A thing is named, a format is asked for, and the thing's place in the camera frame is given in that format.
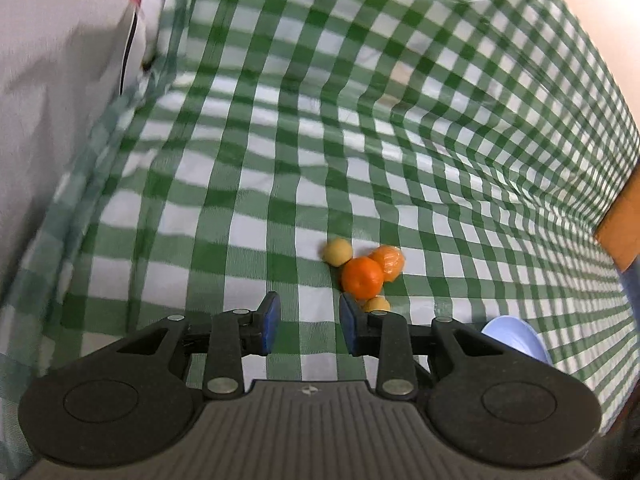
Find green white checkered cloth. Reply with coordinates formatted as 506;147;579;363
1;0;639;479

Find orange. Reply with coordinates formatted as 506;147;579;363
368;245;406;283

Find yellow longan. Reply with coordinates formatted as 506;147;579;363
361;296;390;313
322;238;354;268

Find orange brown cushion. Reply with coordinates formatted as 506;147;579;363
594;167;640;271

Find light blue plate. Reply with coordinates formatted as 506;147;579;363
482;315;552;365

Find bare orange tangerine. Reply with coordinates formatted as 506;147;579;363
341;257;384;300

